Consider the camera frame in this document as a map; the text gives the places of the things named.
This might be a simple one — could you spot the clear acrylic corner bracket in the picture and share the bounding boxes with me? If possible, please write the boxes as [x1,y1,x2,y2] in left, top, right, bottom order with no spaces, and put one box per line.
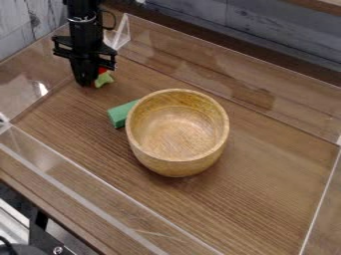
[105,14,131,51]

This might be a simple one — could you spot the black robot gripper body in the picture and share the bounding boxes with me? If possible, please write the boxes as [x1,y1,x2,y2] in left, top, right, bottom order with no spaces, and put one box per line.
[52,18,118,71]

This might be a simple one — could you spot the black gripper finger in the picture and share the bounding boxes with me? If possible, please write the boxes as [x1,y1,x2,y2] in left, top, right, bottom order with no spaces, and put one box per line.
[71,59,86,86]
[86,60,99,86]

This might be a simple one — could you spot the red plush tomato toy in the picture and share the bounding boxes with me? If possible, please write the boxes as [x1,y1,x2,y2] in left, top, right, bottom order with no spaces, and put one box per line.
[95,68,114,89]

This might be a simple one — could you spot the black metal table frame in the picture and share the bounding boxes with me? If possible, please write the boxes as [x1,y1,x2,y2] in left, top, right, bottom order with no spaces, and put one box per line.
[0,180,91,255]

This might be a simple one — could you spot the round wooden bowl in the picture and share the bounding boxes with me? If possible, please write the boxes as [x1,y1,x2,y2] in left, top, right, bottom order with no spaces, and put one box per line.
[126,89,229,177]

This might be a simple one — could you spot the green rectangular block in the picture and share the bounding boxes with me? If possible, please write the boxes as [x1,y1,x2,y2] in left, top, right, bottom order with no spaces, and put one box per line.
[107,100,138,128]

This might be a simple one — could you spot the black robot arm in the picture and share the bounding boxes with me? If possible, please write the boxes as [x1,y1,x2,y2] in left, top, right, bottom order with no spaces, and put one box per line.
[52,0,118,87]

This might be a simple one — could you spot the clear acrylic tray walls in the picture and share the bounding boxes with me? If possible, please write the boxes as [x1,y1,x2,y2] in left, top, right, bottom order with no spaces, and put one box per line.
[0,17,341,255]

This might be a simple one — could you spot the black cable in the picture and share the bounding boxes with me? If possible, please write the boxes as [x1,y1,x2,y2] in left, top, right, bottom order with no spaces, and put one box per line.
[0,235,22,255]

